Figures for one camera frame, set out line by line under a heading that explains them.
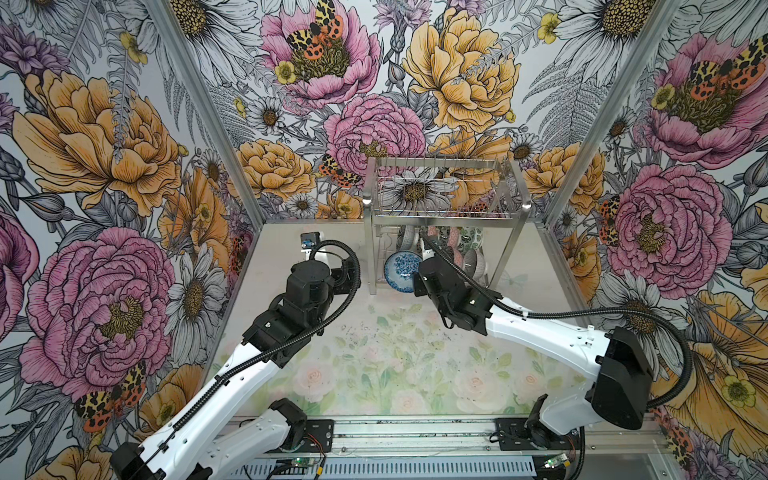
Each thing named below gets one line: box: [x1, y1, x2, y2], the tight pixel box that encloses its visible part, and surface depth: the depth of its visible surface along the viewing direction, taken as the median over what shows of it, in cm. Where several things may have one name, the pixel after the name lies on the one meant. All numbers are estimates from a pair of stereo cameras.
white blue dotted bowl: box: [384, 250, 423, 293], surface depth 83 cm
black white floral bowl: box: [447, 226, 461, 252], surface depth 104 cm
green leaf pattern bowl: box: [457, 226, 484, 255], surface depth 105 cm
